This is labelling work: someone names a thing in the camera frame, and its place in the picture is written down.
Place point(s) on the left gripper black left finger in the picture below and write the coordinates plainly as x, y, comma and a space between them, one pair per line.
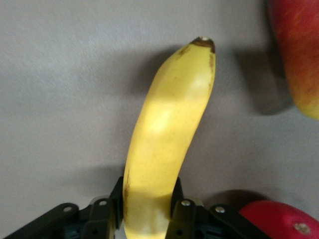
99, 219

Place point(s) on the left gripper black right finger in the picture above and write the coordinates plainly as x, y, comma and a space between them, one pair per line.
189, 219

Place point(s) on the yellow banana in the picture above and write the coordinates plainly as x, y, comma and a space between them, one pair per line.
167, 124

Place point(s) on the red pomegranate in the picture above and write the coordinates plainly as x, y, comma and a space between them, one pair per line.
274, 221

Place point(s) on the red yellow mango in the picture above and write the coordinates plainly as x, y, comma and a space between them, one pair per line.
299, 49

